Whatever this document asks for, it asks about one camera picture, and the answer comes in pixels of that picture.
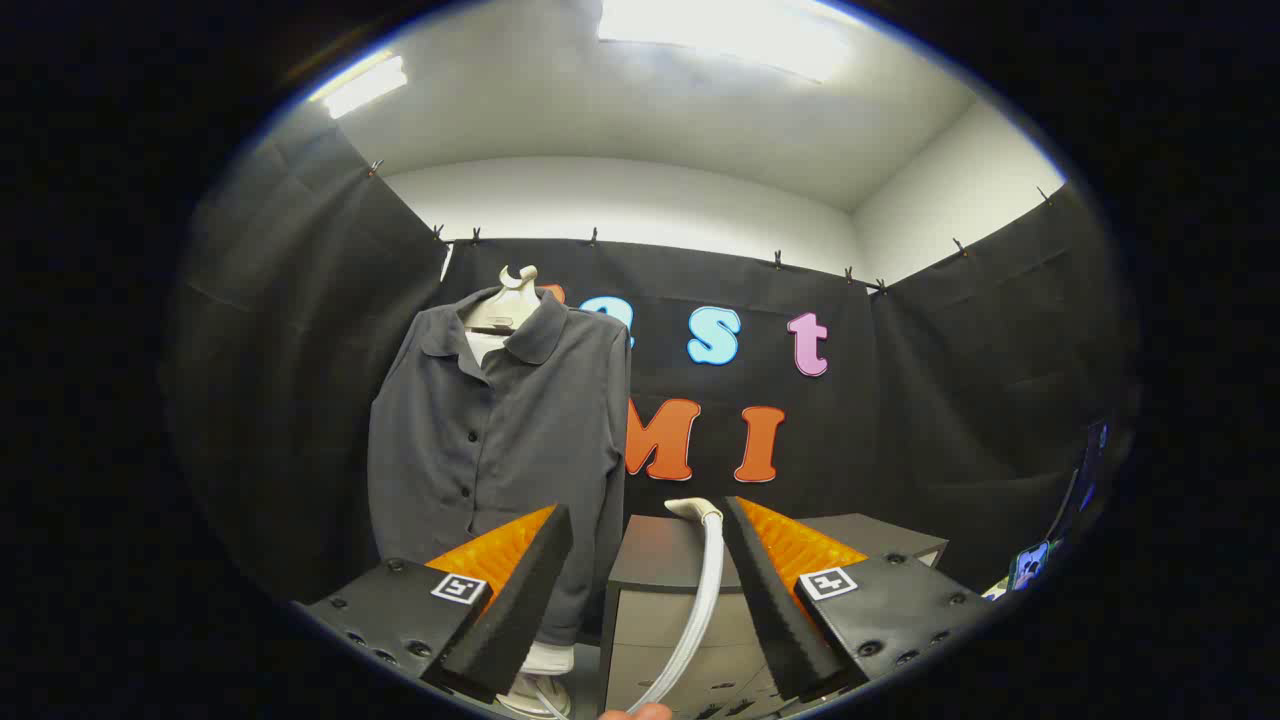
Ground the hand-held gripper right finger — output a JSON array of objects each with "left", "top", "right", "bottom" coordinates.
[{"left": 722, "top": 495, "right": 993, "bottom": 703}]

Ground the small ceiling light panel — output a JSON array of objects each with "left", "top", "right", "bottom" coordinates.
[{"left": 310, "top": 55, "right": 409, "bottom": 121}]

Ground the grey drawer cabinet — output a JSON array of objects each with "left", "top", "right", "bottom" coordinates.
[{"left": 598, "top": 512, "right": 949, "bottom": 719}]

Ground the dark grey button shirt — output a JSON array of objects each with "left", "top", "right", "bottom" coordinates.
[{"left": 366, "top": 285, "right": 633, "bottom": 648}]

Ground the cream clothes hanger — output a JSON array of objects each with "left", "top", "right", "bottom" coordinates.
[{"left": 463, "top": 264, "right": 546, "bottom": 336}]

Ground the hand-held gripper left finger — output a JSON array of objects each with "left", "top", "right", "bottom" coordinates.
[{"left": 293, "top": 503, "right": 574, "bottom": 706}]

